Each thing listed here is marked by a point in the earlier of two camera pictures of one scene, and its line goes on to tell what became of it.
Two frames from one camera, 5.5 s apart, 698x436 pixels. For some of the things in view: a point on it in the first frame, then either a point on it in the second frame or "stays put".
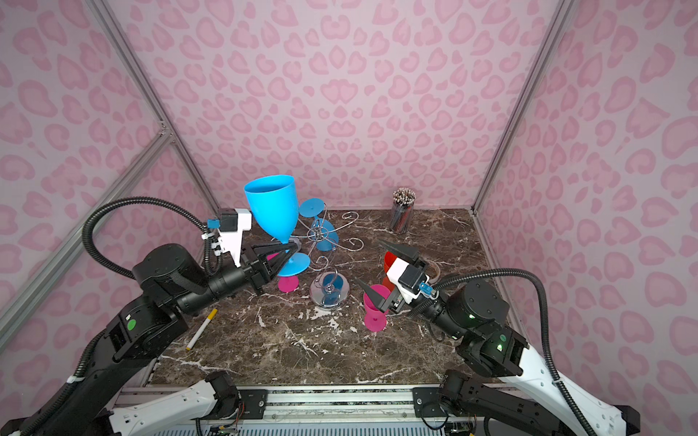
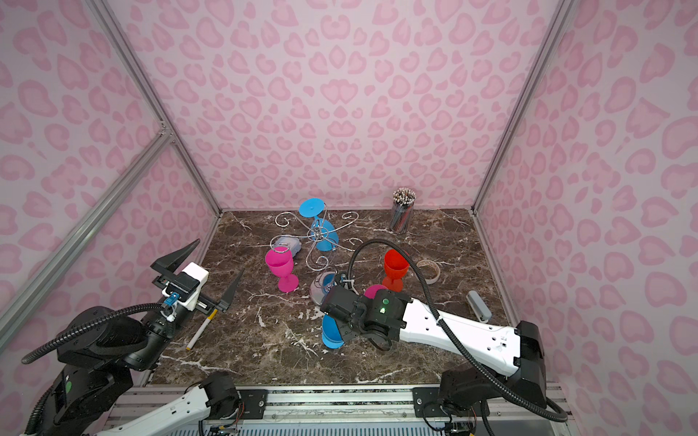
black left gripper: (256, 268) → (174, 261)
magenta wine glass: (287, 283) stays put
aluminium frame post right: (553, 31) stays put
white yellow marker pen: (201, 330) stays put
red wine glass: (388, 258) stays put
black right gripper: (406, 253) → (345, 333)
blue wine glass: (324, 232) stays put
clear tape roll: (432, 272) stays put
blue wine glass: (276, 198) → (332, 336)
